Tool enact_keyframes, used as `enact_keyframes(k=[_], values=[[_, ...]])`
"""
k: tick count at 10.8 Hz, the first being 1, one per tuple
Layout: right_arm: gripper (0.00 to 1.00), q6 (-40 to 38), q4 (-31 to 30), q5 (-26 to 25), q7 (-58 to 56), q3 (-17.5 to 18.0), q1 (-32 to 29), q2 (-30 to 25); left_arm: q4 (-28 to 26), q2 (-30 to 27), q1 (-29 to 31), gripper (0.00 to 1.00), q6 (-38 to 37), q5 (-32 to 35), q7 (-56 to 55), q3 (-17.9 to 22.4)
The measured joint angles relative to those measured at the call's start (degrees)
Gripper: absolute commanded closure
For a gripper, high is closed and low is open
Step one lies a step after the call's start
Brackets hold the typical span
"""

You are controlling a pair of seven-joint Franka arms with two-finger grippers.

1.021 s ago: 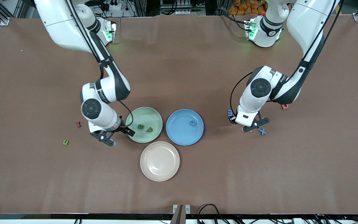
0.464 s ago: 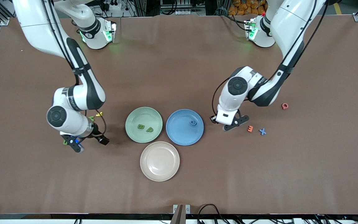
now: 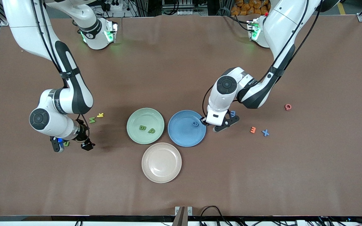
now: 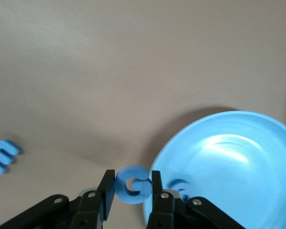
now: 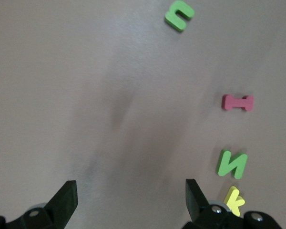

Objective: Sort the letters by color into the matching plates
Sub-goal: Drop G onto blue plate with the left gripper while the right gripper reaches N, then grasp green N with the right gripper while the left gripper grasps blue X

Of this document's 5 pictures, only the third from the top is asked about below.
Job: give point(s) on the green foam letter p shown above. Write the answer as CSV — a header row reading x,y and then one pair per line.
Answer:
x,y
150,130

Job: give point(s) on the orange foam letter E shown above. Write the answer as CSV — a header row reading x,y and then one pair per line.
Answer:
x,y
253,129

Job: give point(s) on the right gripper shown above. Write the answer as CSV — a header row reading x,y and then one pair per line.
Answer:
x,y
82,135

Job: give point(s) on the white power strip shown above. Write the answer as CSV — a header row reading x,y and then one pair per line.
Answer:
x,y
116,6
193,12

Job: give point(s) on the beige plate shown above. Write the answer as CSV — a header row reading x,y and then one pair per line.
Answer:
x,y
161,162

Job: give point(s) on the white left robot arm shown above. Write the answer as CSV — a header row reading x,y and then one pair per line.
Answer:
x,y
218,100

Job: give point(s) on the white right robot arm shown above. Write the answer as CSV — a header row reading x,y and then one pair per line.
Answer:
x,y
61,128

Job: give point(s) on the blue foam letter a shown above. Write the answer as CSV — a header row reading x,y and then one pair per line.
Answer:
x,y
193,124

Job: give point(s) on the light green plate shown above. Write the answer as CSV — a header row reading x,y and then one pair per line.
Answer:
x,y
137,138

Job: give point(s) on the green foam letter B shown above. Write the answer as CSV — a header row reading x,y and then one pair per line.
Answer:
x,y
142,128

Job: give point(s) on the green foam letter N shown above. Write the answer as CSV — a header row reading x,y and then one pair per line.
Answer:
x,y
92,120

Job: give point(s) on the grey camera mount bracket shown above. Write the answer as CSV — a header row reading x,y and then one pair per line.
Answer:
x,y
181,216

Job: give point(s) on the black table edge strip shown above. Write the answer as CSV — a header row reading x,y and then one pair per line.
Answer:
x,y
42,218

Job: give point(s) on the orange fruit pile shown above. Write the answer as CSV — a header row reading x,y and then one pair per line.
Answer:
x,y
250,6

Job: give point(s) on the red foam letter G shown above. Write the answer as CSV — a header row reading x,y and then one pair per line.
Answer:
x,y
286,107

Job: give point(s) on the blue foam letter X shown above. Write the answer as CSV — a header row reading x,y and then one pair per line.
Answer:
x,y
265,132

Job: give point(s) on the blue plate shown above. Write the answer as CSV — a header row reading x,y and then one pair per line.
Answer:
x,y
181,135

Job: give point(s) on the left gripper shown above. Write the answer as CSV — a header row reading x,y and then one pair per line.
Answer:
x,y
204,122

